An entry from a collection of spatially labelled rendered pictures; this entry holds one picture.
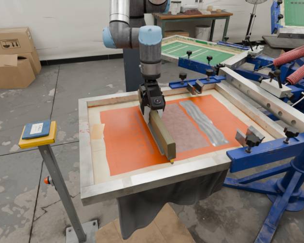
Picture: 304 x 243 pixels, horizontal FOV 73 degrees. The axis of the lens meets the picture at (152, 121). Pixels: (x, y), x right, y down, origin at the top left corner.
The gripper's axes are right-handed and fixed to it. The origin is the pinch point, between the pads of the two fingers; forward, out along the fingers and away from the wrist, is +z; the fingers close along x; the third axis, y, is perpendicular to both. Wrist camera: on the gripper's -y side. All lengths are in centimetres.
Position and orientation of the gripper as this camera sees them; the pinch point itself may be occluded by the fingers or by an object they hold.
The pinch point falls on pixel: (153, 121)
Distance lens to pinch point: 84.1
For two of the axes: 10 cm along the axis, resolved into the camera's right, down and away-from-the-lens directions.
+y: -3.0, -5.2, 8.0
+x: -9.6, 1.8, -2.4
